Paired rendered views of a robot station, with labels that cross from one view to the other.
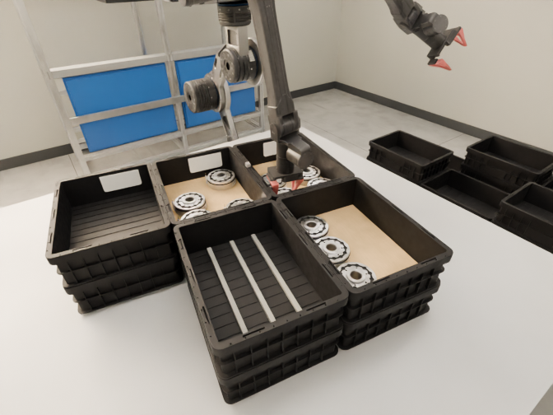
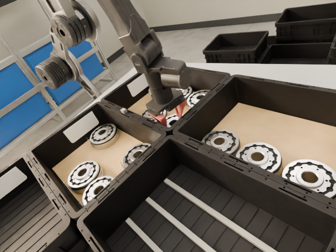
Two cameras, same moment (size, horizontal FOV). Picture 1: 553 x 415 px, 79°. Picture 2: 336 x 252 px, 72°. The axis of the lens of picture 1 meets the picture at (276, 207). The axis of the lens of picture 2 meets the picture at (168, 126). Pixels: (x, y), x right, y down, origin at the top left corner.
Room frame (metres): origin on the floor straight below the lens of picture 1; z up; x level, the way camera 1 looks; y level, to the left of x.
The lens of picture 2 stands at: (0.36, 0.06, 1.31)
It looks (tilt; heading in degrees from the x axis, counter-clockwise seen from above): 38 degrees down; 353
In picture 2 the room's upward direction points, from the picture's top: 22 degrees counter-clockwise
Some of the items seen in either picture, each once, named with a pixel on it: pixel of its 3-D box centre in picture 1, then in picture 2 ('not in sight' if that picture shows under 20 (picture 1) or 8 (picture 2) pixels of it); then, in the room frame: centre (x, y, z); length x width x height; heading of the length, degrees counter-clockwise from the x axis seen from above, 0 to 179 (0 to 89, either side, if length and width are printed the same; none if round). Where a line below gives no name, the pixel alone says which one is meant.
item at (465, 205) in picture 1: (458, 216); (294, 76); (1.51, -1.04, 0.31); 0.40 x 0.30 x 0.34; 34
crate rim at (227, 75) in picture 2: (289, 161); (160, 90); (1.06, -0.05, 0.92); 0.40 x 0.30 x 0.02; 24
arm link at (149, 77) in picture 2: (286, 147); (157, 75); (0.93, -0.03, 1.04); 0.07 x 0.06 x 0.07; 35
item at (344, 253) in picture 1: (331, 249); (257, 158); (0.67, -0.15, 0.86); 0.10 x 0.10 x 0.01
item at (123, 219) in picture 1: (113, 217); (7, 234); (0.82, 0.50, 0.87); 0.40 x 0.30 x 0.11; 24
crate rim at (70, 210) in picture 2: (206, 181); (91, 146); (0.94, 0.23, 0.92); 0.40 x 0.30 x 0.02; 24
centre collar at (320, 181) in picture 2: (355, 276); (309, 177); (0.57, -0.19, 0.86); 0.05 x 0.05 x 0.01
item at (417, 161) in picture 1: (402, 178); (238, 68); (1.84, -0.81, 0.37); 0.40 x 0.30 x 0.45; 34
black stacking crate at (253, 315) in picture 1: (252, 274); (196, 236); (0.58, 0.06, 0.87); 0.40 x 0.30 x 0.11; 24
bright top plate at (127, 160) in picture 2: (241, 207); (138, 155); (0.87, 0.11, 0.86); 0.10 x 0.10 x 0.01
